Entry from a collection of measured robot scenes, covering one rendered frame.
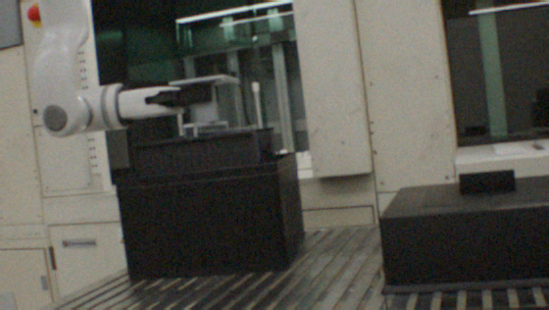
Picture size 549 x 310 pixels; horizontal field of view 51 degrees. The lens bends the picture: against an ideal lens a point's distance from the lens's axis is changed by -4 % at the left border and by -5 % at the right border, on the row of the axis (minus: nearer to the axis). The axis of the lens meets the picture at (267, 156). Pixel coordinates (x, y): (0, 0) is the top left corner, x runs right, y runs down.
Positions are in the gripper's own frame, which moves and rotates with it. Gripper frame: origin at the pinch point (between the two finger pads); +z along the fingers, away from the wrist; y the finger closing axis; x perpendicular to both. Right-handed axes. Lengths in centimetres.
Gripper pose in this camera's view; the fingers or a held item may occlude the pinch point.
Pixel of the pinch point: (204, 94)
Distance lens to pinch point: 110.4
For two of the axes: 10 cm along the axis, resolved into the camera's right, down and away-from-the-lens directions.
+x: -1.2, -9.9, -0.5
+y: -1.6, 0.7, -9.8
